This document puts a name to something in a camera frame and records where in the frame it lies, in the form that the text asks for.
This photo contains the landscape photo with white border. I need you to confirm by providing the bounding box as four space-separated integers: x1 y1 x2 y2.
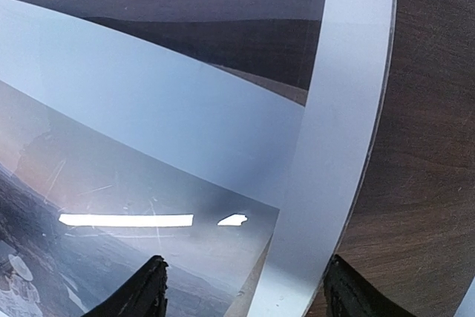
1 0 304 316

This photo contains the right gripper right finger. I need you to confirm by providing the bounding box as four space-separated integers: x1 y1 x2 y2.
324 255 414 317

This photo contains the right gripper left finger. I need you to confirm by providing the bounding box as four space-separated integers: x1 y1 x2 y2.
88 255 168 317

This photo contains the clear acrylic sheet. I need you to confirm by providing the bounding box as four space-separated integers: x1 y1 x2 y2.
1 0 396 316

